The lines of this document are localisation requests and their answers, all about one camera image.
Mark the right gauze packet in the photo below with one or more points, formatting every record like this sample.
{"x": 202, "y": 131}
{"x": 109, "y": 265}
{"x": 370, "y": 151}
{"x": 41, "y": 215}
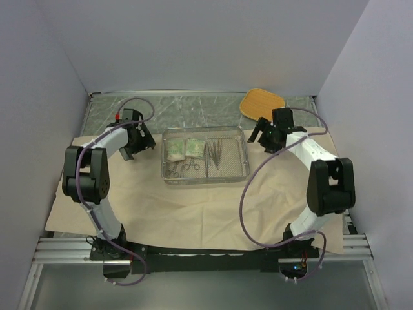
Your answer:
{"x": 194, "y": 148}

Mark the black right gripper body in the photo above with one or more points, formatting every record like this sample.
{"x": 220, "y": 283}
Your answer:
{"x": 268, "y": 138}

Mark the aluminium front frame rail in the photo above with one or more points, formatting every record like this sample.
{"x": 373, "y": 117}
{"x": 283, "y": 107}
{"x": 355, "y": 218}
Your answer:
{"x": 67, "y": 251}

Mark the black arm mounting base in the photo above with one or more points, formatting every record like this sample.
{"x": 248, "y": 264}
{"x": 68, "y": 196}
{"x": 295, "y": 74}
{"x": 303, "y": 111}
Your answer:
{"x": 160, "y": 259}

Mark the steel surgical scissors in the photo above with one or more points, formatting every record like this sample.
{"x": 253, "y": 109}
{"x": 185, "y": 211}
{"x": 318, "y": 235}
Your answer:
{"x": 172, "y": 170}

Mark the orange woven bamboo tray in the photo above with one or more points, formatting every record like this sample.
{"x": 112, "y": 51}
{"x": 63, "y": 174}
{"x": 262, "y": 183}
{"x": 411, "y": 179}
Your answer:
{"x": 260, "y": 103}

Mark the steel tweezers bundle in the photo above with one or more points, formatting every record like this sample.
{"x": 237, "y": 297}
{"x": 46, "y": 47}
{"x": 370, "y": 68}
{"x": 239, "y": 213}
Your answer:
{"x": 215, "y": 149}

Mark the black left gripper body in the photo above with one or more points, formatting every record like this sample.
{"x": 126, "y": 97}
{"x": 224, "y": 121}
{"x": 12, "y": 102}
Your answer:
{"x": 142, "y": 143}

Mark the left gauze packet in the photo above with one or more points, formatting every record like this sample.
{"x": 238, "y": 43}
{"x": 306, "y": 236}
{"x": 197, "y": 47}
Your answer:
{"x": 175, "y": 149}

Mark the gauze packet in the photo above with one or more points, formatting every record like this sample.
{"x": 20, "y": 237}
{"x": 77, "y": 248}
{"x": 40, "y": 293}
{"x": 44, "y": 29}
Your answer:
{"x": 175, "y": 149}
{"x": 194, "y": 148}

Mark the steel mesh instrument tray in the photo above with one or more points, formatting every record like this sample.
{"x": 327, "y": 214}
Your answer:
{"x": 234, "y": 165}

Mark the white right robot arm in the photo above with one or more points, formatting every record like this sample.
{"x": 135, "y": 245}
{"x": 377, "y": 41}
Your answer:
{"x": 330, "y": 188}

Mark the aluminium table edge rail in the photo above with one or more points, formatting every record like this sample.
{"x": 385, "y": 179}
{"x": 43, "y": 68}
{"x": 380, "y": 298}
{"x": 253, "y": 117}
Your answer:
{"x": 312, "y": 100}

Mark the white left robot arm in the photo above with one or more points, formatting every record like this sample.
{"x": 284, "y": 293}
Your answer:
{"x": 86, "y": 177}

